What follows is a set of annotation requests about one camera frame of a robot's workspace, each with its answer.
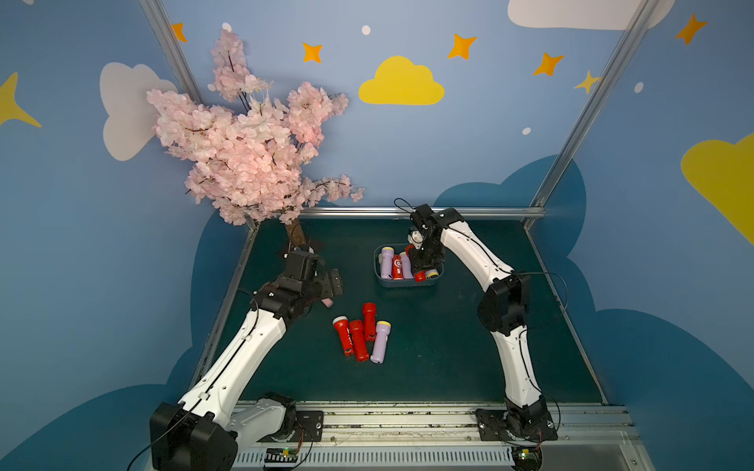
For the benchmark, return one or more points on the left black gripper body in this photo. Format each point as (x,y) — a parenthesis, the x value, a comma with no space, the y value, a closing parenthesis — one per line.
(329,283)

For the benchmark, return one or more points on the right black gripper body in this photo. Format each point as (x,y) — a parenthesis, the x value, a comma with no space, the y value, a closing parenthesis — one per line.
(425,259)

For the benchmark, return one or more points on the blue-grey plastic storage box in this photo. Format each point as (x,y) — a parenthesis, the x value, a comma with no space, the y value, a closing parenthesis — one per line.
(404,283)

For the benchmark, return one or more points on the red flashlight white head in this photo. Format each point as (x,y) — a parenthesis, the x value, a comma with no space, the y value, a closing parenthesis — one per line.
(342,326)

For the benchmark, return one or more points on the red flashlight white logo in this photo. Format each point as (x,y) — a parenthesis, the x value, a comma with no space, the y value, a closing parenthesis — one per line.
(397,268)

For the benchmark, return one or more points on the purple flashlight yellow head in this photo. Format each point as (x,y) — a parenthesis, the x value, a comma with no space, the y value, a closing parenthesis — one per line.
(383,330)

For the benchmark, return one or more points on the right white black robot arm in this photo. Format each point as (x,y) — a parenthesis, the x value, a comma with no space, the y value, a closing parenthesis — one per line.
(503,311)

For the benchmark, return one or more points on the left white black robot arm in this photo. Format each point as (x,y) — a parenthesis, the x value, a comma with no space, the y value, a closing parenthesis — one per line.
(202,431)

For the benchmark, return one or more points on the pink cherry blossom tree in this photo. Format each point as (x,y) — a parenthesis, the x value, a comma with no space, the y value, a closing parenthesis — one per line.
(250,165)

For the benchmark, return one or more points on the left control circuit board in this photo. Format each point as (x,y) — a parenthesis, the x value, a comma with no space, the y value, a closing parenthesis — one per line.
(281,458)

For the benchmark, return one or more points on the control circuit board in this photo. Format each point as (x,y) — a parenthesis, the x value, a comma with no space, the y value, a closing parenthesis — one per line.
(281,458)
(526,459)

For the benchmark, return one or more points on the right control circuit board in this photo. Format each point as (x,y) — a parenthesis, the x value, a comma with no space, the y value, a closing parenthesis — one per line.
(526,459)

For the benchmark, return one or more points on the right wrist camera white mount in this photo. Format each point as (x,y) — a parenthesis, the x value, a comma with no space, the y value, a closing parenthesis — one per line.
(415,238)

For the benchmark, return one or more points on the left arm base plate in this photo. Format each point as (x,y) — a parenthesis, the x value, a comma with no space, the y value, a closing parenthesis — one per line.
(307,427)

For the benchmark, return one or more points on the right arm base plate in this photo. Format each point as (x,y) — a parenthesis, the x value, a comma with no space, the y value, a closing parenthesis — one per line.
(517,425)

